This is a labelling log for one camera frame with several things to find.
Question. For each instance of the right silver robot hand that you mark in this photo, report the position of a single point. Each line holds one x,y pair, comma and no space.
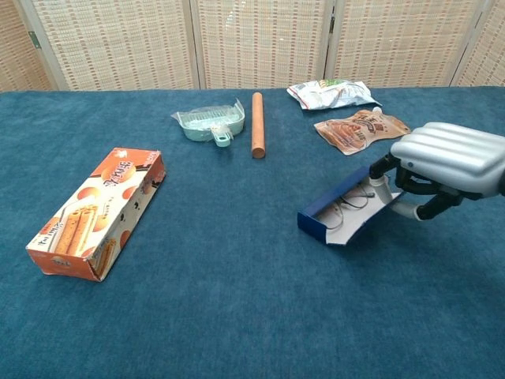
450,154

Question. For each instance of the black-rimmed eyeglasses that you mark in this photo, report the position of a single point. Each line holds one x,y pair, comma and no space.
352,204

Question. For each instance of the orange biscuit roll box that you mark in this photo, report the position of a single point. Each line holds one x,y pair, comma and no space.
90,213

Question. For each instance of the brown spout pouch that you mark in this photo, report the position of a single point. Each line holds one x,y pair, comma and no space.
359,132

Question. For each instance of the white crumpled snack bag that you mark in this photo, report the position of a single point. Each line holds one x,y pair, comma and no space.
331,94

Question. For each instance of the wooden rolling pin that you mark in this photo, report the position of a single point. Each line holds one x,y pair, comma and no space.
258,126

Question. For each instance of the mint green plastic dustpan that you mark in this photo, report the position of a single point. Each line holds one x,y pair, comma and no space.
205,124

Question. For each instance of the blue table cloth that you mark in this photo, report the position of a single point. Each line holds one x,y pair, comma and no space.
221,268

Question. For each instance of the woven bamboo folding screen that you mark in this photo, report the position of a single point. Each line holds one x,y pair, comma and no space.
118,39

